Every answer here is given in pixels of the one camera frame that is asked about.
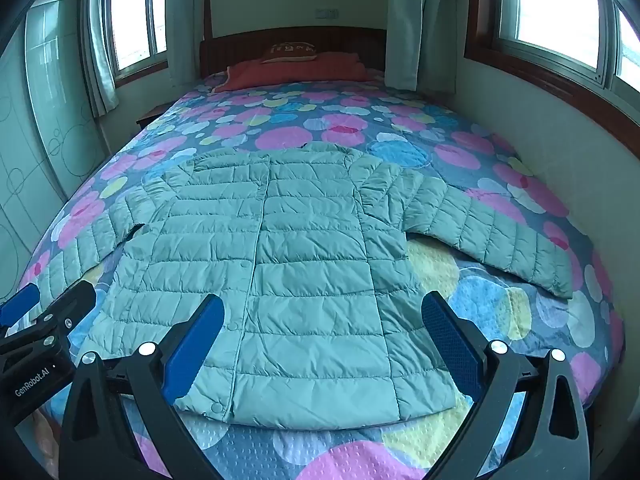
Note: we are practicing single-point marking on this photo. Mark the small printed pillow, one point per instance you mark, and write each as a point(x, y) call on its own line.
point(290, 51)

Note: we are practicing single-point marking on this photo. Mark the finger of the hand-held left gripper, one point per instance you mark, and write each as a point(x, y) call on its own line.
point(20, 305)
point(70, 307)

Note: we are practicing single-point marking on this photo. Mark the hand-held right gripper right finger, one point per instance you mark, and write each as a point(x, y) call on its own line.
point(447, 332)

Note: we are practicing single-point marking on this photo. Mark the dark wooden headboard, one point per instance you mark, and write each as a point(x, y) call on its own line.
point(235, 46)

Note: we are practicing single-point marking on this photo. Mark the glass-front wardrobe with circle pattern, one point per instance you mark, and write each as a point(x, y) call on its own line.
point(45, 110)

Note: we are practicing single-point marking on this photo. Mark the wide wood-framed window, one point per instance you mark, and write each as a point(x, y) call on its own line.
point(550, 0)

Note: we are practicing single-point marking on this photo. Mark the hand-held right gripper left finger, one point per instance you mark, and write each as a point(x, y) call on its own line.
point(200, 332)

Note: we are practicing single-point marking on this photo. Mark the red pillow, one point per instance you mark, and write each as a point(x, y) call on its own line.
point(300, 76)

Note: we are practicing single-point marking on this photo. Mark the small framed window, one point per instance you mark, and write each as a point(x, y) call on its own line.
point(135, 15)

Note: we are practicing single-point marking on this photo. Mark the pale green curtain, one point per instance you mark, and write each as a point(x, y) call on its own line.
point(415, 25)
point(187, 20)
point(97, 60)

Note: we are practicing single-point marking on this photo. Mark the white wall outlet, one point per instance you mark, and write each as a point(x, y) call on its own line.
point(327, 12)

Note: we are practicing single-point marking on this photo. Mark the bed with circle-pattern cover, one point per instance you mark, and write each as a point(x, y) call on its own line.
point(500, 310)

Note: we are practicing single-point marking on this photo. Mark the dark wooden nightstand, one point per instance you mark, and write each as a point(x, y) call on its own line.
point(150, 117)

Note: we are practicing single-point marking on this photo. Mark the light green quilted puffer jacket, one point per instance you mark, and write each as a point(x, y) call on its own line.
point(300, 260)

